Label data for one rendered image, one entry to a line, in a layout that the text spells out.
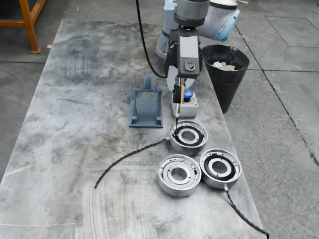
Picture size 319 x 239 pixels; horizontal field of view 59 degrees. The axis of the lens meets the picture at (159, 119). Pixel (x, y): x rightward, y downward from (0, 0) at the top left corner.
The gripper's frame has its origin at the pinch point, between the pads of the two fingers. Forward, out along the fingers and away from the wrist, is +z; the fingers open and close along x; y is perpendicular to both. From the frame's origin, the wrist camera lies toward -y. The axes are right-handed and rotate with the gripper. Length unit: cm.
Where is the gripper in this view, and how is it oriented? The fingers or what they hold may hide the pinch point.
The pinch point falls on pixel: (178, 89)
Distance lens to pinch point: 76.7
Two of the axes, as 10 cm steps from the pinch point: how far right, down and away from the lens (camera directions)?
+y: -0.3, -7.0, 7.2
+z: -0.9, 7.1, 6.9
